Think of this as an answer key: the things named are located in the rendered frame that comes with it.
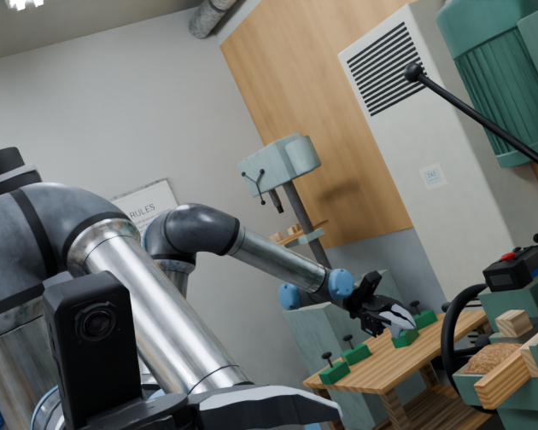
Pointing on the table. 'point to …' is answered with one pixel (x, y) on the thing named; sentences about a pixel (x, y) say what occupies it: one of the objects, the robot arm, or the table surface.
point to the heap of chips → (490, 357)
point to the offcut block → (513, 323)
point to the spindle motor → (500, 72)
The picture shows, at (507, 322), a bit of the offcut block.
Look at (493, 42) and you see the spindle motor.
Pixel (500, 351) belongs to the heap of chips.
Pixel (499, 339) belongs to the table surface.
